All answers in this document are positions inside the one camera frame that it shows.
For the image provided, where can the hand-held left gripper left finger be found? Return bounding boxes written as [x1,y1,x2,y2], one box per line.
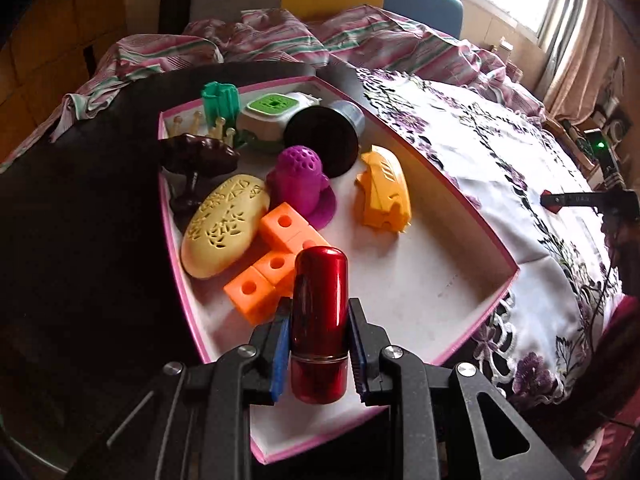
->
[107,297,293,480]

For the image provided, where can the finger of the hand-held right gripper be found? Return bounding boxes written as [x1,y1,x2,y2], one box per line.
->
[540,190,608,211]

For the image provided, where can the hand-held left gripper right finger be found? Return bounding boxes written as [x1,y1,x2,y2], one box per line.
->
[348,298,556,480]

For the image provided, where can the red metallic capsule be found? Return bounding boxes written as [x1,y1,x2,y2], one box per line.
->
[290,246,349,405]

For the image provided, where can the orange connected cubes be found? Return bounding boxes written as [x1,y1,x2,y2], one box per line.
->
[223,202,333,325]

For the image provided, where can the pink-rimmed white box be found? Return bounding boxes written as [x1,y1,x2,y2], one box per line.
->
[157,76,521,463]

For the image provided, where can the yellow carved egg shell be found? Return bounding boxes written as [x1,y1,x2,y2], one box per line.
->
[181,174,271,279]

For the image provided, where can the orange car shell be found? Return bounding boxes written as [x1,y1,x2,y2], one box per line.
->
[355,145,412,233]

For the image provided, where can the purple perforated hat toy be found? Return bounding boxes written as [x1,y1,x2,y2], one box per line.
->
[265,144,337,228]

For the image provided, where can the dark brown wooden stand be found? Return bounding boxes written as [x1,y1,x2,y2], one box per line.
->
[160,133,241,218]

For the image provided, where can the grey jar with black lid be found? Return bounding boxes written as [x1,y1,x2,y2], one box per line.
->
[284,100,367,178]

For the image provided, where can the white device with green top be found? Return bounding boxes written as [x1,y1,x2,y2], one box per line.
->
[236,91,323,153]

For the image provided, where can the gold crown toy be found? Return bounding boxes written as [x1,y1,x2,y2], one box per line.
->
[170,110,238,148]

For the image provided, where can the green plastic cup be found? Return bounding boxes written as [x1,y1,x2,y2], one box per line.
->
[200,81,243,133]

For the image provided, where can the person's right forearm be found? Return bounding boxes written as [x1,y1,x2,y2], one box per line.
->
[575,220,640,441]

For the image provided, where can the cluttered side cabinet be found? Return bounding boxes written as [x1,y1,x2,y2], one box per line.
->
[550,55,636,161]

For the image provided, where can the floral white tablecloth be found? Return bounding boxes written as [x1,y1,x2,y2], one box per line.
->
[355,67,623,406]

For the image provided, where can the beige striped curtain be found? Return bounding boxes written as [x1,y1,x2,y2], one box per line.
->
[537,0,626,121]

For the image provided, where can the pink striped blanket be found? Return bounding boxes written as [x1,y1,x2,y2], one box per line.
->
[0,5,546,171]

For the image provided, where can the wooden wardrobe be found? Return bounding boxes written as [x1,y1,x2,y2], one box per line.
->
[0,0,166,136]

